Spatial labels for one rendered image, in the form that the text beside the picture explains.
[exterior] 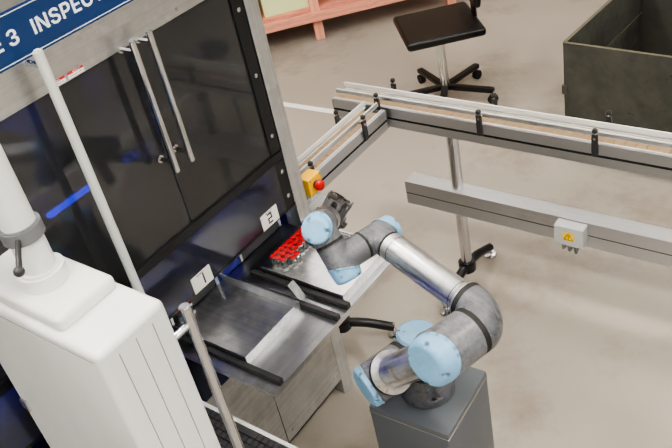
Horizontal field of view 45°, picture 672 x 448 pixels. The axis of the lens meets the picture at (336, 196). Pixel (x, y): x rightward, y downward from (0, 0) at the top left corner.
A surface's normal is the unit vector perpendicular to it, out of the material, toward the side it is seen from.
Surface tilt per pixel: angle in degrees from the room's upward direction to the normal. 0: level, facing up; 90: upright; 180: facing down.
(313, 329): 0
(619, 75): 90
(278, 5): 90
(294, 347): 0
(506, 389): 0
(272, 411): 90
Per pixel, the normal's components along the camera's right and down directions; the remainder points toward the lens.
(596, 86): -0.62, 0.53
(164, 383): 0.80, 0.21
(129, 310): -0.18, -0.81
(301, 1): 0.18, 0.53
